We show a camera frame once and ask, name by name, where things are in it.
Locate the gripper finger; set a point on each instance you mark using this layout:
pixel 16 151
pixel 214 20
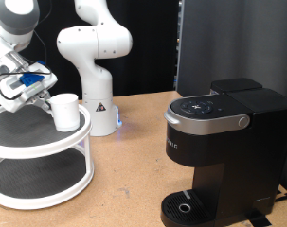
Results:
pixel 42 105
pixel 45 94

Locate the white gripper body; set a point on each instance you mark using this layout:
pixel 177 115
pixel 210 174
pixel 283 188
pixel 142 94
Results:
pixel 7 101

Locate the white mug with green tape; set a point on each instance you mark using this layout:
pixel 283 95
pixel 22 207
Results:
pixel 65 113

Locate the black Keurig coffee machine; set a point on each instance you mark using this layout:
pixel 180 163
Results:
pixel 237 157

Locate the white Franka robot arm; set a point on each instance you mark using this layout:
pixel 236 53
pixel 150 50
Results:
pixel 95 78

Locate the white two-tier turntable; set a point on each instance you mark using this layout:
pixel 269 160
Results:
pixel 39 148

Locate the clear water reservoir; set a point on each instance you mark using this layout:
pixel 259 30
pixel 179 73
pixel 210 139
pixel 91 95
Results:
pixel 213 91

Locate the aluminium frame post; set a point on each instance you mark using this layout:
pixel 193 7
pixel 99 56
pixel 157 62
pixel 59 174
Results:
pixel 180 47

